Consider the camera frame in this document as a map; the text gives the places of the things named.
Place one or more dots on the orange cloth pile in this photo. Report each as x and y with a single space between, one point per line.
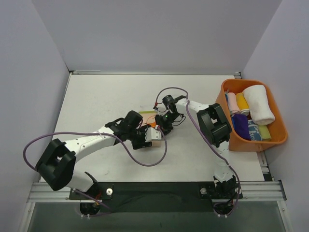
148 119

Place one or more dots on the blue patterned rolled towel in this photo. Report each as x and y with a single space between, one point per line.
253 131

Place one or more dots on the pink rolled towel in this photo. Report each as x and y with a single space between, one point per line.
232 103

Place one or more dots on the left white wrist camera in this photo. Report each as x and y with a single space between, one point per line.
152 134

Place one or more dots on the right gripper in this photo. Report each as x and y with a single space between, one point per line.
161 123

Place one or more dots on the yellow rolled towel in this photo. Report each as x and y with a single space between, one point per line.
242 104

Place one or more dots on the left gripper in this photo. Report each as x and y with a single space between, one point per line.
141 140

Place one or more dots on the aluminium frame rail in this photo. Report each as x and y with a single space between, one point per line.
250 191

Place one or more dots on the white towel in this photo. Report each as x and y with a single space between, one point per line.
257 100

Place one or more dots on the purple rolled towel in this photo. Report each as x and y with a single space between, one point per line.
241 126

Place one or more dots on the black base mat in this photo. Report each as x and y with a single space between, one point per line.
158 197

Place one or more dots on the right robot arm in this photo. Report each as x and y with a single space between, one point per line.
214 126

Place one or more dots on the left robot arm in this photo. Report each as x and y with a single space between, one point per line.
57 163

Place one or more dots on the green rolled towel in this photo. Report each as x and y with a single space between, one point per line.
264 133

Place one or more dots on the orange plastic basket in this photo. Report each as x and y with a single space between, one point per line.
277 129

